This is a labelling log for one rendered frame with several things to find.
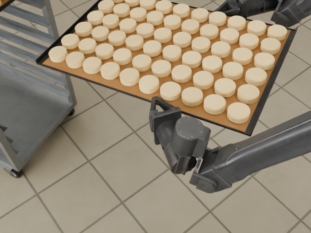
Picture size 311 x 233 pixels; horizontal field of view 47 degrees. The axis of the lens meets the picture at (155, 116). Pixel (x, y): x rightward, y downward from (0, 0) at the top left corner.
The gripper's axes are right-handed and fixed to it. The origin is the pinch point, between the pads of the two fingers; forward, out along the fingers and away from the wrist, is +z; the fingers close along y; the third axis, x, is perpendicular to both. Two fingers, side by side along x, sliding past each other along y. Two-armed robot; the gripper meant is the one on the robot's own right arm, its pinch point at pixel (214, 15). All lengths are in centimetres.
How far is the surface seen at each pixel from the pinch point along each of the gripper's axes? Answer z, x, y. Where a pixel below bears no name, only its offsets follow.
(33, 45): 61, -64, -43
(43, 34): 54, -57, -34
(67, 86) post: 51, -55, -66
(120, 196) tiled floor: 40, -3, -97
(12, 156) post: 82, -24, -70
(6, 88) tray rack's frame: 84, -77, -77
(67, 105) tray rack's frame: 54, -55, -79
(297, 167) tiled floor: -52, 8, -100
